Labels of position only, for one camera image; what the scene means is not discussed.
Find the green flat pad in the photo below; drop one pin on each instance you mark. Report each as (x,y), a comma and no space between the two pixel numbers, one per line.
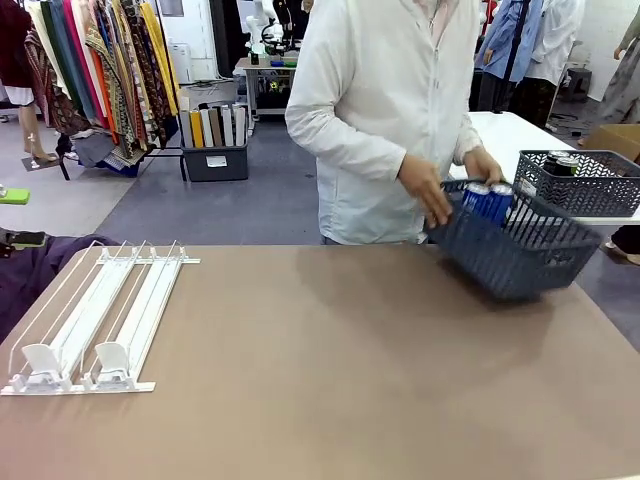
(15,197)

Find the blue aluminium drink can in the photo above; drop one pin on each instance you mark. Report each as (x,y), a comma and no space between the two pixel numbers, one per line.
(500,205)
(475,202)

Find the yellow hanging fabric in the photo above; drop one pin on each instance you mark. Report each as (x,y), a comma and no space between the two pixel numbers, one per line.
(160,50)

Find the brown cardboard box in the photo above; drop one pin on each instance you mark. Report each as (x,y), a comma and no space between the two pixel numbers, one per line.
(615,137)

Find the beige shoe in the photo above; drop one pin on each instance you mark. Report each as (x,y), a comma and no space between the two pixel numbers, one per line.
(627,256)

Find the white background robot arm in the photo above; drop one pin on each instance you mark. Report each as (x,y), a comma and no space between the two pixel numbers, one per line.
(255,30)

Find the dark green skirt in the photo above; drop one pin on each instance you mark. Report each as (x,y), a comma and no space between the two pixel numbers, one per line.
(532,105)

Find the white hanging shirt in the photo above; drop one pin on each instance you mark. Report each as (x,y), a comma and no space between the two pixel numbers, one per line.
(555,40)

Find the dark purple jacket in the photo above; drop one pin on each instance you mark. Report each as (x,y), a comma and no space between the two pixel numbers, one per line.
(30,280)

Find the brown sample board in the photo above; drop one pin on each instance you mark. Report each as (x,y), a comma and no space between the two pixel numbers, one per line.
(216,127)

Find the person left hand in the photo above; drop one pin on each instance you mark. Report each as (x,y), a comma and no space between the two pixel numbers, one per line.
(485,165)

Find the black stool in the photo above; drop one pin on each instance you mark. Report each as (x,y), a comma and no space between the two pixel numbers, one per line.
(580,75)

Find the teal hanging fabric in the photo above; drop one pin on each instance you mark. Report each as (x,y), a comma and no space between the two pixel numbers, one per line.
(65,50)

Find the dark green drink can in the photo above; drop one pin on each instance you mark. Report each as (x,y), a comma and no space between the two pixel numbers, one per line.
(570,167)
(554,162)

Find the person left forearm white sleeve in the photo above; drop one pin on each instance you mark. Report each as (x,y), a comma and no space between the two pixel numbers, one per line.
(467,142)

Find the grey patterned plastic basket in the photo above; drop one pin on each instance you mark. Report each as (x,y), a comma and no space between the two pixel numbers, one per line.
(585,197)

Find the grey plastic storage bin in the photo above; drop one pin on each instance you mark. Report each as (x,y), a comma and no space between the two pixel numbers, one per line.
(215,162)

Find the white sample board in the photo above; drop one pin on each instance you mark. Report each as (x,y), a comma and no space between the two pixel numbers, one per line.
(207,129)
(240,125)
(227,126)
(185,125)

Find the grey fabric pile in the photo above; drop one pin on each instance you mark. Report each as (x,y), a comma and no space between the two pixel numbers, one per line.
(95,150)

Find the mannequin in maroon dress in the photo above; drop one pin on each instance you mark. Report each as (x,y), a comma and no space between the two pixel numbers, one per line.
(15,40)

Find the background workbench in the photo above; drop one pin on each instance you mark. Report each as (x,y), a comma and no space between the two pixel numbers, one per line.
(260,65)

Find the person right forearm white sleeve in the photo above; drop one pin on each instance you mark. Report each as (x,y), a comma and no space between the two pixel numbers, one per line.
(345,137)

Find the black garment stand pole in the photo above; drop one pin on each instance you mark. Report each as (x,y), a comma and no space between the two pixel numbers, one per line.
(515,45)

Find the person right hand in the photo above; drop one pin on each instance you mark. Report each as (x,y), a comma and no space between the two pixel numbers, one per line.
(425,190)

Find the green object on workbench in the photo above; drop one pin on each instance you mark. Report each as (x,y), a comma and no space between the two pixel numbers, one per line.
(282,63)

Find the yellow sample board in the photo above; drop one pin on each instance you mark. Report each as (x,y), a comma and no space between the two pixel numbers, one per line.
(197,130)

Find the brown patterned hanging fabric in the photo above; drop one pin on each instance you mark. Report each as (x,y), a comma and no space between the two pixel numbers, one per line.
(125,75)

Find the dark blue slotted basket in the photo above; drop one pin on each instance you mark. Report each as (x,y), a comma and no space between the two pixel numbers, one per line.
(525,250)

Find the blue hanging shirt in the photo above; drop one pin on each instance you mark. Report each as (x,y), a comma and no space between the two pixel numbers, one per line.
(505,35)

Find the white side table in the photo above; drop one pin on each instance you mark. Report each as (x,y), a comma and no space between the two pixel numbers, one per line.
(505,135)

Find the person in white jacket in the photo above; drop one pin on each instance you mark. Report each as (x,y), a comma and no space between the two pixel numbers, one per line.
(380,100)

